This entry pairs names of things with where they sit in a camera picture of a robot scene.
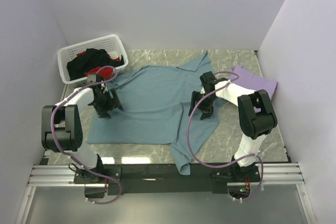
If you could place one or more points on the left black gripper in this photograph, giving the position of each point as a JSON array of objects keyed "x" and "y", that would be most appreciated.
[{"x": 102, "y": 112}]

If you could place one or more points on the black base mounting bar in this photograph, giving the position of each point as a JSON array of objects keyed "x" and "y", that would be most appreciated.
[{"x": 164, "y": 178}]

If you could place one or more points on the red t shirt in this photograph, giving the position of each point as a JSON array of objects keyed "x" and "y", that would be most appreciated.
[{"x": 102, "y": 72}]

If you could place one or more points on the blue t shirt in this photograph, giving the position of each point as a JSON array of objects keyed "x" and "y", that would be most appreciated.
[{"x": 156, "y": 102}]

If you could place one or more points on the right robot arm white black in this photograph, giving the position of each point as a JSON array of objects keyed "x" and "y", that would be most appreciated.
[{"x": 256, "y": 115}]

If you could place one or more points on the white plastic laundry basket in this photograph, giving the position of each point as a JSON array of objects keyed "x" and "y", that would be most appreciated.
[{"x": 111, "y": 43}]

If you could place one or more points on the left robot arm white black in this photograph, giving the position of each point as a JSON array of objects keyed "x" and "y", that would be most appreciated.
[{"x": 61, "y": 130}]

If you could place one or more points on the black t shirt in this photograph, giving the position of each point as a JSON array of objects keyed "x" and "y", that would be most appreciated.
[{"x": 70, "y": 64}]

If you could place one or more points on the folded purple t shirt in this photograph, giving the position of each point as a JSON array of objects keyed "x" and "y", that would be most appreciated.
[{"x": 252, "y": 81}]

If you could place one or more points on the aluminium frame rail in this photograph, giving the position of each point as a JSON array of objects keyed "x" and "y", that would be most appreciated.
[{"x": 157, "y": 193}]

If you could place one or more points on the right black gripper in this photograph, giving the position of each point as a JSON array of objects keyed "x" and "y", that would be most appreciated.
[{"x": 207, "y": 111}]

